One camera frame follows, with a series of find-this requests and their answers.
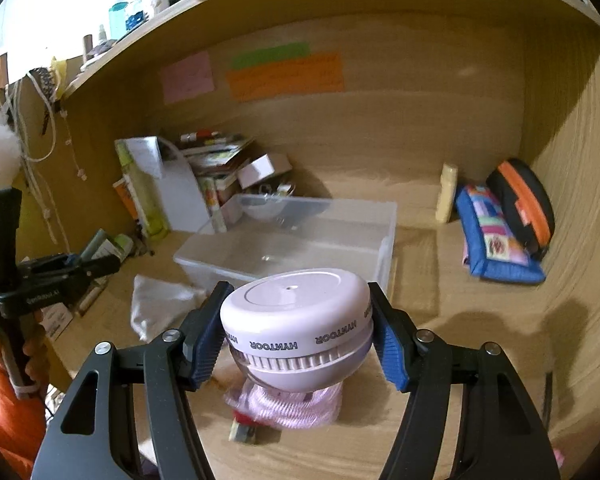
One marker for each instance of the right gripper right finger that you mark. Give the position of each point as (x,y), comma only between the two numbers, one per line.
(501,434)

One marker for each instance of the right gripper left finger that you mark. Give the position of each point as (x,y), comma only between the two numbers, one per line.
(92,435)

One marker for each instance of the white plastic bag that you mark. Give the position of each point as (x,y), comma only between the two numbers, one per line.
(157,305)

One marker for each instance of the clear plastic storage bin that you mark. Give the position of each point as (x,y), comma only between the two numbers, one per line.
(253,236)

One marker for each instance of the left hand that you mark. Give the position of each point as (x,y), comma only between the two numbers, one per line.
(35,359)

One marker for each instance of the orange book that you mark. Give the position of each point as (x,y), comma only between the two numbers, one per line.
(122,190)

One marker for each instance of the blue patchwork pouch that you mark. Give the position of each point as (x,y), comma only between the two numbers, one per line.
(492,252)

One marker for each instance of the black orange zip case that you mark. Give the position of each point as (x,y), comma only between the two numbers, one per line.
(525,204)

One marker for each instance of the stack of books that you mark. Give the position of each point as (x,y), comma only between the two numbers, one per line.
(216,158)

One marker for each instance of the cream lotion bottle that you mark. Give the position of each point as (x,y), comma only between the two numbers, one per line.
(446,196)

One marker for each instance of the pink sticky note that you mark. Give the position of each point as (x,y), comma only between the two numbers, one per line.
(188,78)

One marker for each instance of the small white cardboard box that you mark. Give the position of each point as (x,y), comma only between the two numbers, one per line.
(263,168)

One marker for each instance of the green sticky note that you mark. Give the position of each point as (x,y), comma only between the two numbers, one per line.
(283,52)

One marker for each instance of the orange sticky note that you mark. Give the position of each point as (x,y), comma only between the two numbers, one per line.
(321,72)

